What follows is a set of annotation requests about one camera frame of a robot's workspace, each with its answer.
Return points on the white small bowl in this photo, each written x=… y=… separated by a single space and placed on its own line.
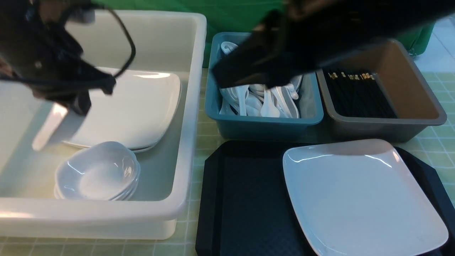
x=102 y=171

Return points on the large white plastic tub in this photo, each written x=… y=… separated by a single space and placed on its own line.
x=168 y=42

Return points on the top white plate in tub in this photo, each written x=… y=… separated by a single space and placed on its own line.
x=137 y=113

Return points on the green backdrop cloth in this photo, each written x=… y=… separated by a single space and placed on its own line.
x=221 y=15

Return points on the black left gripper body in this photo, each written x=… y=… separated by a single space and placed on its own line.
x=38 y=51

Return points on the white small dish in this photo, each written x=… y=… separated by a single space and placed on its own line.
x=60 y=125

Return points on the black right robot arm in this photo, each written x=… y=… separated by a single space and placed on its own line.
x=307 y=35

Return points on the teal plastic spoon bin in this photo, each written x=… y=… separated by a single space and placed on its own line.
x=308 y=110

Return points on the lower white bowl in tub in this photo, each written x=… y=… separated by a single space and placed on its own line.
x=135 y=193

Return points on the large white square plate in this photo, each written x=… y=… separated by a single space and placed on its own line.
x=359 y=198

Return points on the black plastic serving tray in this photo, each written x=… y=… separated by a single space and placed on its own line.
x=245 y=209

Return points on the grey-brown plastic chopstick bin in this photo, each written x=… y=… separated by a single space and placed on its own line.
x=405 y=88

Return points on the top white bowl in tub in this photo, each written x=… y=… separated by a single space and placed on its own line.
x=59 y=195

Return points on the white bowl in tub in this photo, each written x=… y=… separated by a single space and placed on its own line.
x=135 y=193
x=59 y=195

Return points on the lower white plate in tub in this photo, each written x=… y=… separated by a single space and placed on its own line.
x=153 y=147

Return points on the white plate in tub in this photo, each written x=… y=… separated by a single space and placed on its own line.
x=137 y=113
x=153 y=147

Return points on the black chopsticks bundle in bin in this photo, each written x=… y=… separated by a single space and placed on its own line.
x=357 y=94

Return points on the pile of white spoons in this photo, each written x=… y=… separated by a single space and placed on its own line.
x=248 y=100

